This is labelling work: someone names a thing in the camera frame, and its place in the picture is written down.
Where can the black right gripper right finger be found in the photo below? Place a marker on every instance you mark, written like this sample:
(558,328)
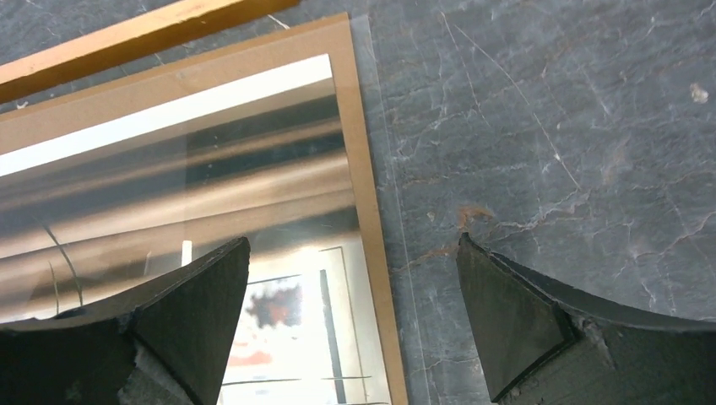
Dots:
(541,341)

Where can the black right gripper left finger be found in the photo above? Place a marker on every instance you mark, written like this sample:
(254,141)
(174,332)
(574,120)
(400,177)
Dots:
(165,341)

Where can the glossy plant photo print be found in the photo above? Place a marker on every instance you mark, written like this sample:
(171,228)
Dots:
(99,210)

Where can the brown backing board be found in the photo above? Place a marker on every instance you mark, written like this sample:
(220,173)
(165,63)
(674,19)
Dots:
(333,36)

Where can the wooden picture frame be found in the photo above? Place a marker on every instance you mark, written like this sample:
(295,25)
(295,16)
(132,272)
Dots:
(148,33)

